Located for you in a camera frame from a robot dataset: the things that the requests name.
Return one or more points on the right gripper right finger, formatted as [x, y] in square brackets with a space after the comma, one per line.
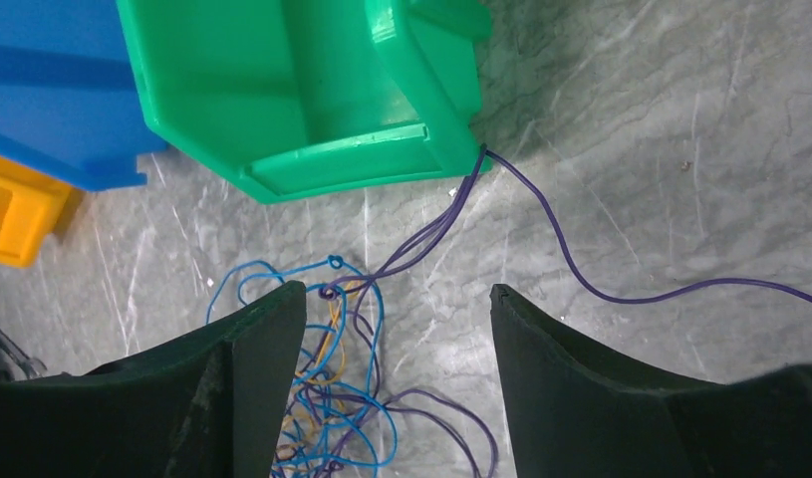
[577, 408]

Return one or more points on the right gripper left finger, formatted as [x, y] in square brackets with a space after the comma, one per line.
[209, 403]

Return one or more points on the orange plastic bin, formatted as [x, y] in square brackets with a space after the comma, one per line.
[32, 206]

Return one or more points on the green plastic bin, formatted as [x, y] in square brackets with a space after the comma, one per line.
[291, 99]

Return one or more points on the blue plastic bin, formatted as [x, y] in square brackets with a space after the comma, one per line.
[68, 101]

